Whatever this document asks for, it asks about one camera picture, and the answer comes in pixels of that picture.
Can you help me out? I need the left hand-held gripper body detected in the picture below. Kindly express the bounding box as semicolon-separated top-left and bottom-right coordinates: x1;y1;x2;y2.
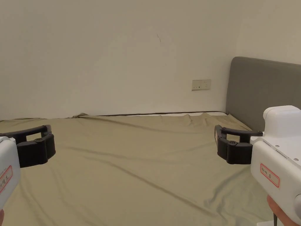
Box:
0;136;21;210

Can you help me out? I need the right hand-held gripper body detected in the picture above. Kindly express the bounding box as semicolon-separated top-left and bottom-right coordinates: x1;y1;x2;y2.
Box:
249;106;301;220

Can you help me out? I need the person's right hand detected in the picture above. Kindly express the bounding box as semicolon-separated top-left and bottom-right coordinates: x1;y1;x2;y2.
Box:
267;195;301;226

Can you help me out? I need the grey padded headboard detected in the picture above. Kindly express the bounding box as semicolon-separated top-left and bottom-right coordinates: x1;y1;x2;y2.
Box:
225;56;301;137

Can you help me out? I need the bed with beige sheet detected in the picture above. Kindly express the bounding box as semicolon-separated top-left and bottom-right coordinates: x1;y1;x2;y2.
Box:
0;112;275;226

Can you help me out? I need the beige wall socket panel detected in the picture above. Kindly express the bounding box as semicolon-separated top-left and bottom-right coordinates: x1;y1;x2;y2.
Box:
191;79;212;91

